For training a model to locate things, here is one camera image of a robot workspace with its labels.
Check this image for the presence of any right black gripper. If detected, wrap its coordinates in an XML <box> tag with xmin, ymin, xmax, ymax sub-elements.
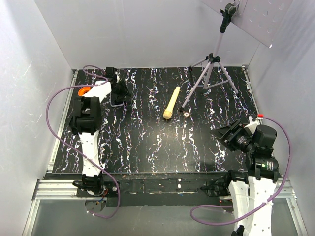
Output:
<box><xmin>210</xmin><ymin>118</ymin><xmax>255</xmax><ymax>153</ymax></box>

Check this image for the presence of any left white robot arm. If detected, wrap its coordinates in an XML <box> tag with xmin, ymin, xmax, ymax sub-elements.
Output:
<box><xmin>69</xmin><ymin>67</ymin><xmax>130</xmax><ymax>197</ymax></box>

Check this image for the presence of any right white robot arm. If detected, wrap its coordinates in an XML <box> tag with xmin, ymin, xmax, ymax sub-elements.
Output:
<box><xmin>210</xmin><ymin>120</ymin><xmax>280</xmax><ymax>236</ymax></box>

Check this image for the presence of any purple cased smartphone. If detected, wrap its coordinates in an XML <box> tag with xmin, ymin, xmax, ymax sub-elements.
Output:
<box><xmin>110</xmin><ymin>98</ymin><xmax>125</xmax><ymax>108</ymax></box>

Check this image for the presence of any orange curved plastic piece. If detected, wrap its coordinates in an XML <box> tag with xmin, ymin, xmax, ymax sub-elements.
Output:
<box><xmin>77</xmin><ymin>86</ymin><xmax>91</xmax><ymax>96</ymax></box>

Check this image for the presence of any cream toy microphone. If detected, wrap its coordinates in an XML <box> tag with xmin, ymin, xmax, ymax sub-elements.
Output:
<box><xmin>163</xmin><ymin>87</ymin><xmax>180</xmax><ymax>120</ymax></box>

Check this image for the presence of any perforated grey board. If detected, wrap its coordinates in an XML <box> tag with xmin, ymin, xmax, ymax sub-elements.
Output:
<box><xmin>202</xmin><ymin>0</ymin><xmax>293</xmax><ymax>48</ymax></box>

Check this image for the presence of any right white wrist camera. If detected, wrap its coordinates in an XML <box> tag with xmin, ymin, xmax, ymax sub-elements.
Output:
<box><xmin>245</xmin><ymin>114</ymin><xmax>263</xmax><ymax>135</ymax></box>

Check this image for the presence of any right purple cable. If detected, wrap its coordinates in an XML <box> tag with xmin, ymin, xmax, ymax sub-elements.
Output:
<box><xmin>189</xmin><ymin>115</ymin><xmax>294</xmax><ymax>226</ymax></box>

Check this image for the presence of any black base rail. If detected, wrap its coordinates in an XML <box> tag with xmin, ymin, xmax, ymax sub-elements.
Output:
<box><xmin>73</xmin><ymin>172</ymin><xmax>235</xmax><ymax>207</ymax></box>

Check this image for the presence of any aluminium frame rail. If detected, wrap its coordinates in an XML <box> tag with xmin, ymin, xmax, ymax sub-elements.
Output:
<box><xmin>31</xmin><ymin>179</ymin><xmax>84</xmax><ymax>200</ymax></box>

